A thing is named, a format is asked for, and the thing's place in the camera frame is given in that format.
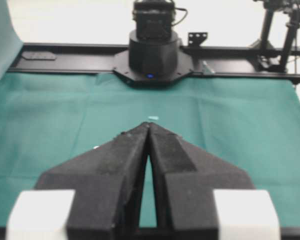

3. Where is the black tripod stand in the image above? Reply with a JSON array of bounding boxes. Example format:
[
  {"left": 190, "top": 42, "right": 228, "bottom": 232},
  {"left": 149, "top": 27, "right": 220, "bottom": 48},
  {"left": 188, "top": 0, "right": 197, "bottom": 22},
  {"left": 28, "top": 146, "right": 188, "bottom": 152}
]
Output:
[{"left": 249, "top": 0, "right": 300, "bottom": 74}]

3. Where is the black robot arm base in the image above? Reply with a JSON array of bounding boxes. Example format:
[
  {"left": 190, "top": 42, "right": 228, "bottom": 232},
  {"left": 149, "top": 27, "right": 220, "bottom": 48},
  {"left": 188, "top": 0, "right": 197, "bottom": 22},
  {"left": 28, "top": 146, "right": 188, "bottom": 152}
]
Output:
[{"left": 113, "top": 0, "right": 194, "bottom": 87}]

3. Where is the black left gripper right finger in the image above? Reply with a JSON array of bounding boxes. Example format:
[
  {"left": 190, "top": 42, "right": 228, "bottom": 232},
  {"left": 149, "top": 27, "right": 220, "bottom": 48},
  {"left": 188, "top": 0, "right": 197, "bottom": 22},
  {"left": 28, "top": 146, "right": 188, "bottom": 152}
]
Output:
[{"left": 148, "top": 123, "right": 255, "bottom": 240}]

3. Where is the black perforated corner bracket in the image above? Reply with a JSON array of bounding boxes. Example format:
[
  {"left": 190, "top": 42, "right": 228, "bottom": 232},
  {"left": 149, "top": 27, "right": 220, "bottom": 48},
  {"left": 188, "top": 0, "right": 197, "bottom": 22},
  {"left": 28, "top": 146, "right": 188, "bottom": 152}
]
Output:
[{"left": 187, "top": 32, "right": 208, "bottom": 47}]

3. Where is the small light tape piece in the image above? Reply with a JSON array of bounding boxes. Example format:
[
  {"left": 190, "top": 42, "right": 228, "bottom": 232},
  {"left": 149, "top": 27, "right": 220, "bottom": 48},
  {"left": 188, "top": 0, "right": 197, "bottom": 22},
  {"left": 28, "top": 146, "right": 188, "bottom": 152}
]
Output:
[{"left": 148, "top": 116, "right": 159, "bottom": 121}]

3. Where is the green table cloth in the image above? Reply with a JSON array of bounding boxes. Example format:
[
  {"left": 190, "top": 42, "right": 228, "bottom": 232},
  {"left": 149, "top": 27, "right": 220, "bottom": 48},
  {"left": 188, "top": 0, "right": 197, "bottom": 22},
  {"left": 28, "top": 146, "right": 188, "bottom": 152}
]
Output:
[{"left": 0, "top": 0, "right": 300, "bottom": 227}]

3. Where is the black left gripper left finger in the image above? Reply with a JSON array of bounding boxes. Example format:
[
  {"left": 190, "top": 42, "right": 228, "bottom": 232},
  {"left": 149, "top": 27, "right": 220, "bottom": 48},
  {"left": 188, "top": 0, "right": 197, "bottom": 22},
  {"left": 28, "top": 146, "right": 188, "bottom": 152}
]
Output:
[{"left": 35, "top": 122, "right": 150, "bottom": 240}]

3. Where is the black aluminium frame rail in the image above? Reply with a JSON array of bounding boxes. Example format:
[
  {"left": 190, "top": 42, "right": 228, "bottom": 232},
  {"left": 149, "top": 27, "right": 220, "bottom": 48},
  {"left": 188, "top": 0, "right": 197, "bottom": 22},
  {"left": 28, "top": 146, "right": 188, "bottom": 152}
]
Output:
[{"left": 8, "top": 43, "right": 300, "bottom": 87}]

